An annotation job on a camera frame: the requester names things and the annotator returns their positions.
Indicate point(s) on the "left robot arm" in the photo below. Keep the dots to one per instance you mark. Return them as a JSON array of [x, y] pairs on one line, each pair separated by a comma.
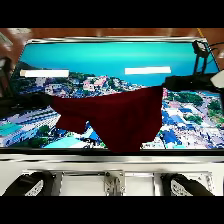
[[25, 100]]

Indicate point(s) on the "silver frame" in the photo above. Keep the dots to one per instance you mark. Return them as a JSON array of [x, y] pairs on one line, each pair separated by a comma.
[[100, 163]]

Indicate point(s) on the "dark red T-shirt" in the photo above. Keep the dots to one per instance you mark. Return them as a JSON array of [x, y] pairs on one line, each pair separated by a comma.
[[120, 116]]

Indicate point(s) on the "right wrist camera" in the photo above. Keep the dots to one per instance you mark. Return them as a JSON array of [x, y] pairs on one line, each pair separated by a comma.
[[200, 50]]

